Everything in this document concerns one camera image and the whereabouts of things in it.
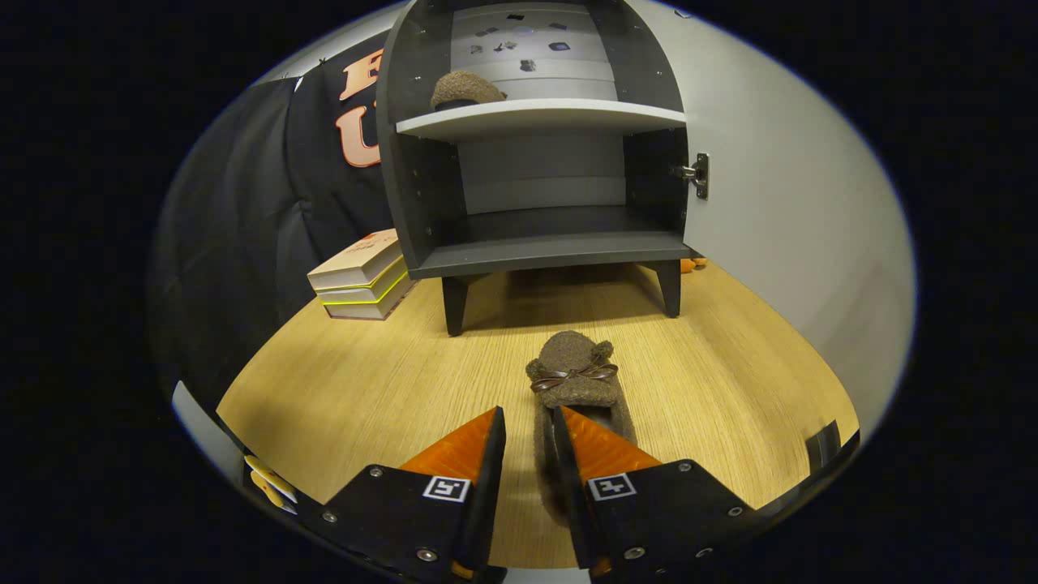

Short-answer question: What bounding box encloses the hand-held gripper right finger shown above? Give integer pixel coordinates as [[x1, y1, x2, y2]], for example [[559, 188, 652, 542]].
[[551, 406, 759, 578]]

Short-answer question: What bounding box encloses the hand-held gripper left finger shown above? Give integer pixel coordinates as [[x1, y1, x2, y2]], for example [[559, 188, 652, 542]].
[[320, 406, 508, 581]]

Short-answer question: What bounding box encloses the brown fuzzy shoe with bow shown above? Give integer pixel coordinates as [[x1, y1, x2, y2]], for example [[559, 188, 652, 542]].
[[430, 71, 508, 112], [525, 329, 641, 528]]

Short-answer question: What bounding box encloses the beige shoe cabinet door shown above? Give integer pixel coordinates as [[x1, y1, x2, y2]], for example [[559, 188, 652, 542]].
[[624, 0, 917, 439]]

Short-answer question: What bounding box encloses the metal door hinge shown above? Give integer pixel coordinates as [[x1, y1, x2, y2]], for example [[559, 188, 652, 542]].
[[671, 152, 710, 201]]

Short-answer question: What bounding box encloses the yellow-edged book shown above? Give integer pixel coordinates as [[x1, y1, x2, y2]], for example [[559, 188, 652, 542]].
[[316, 258, 410, 306]]

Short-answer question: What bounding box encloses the beige book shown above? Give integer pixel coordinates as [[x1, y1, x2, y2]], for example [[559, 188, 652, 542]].
[[307, 229, 405, 291]]

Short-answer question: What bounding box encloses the black backdrop cloth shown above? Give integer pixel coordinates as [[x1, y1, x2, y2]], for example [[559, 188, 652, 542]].
[[150, 32, 406, 423]]

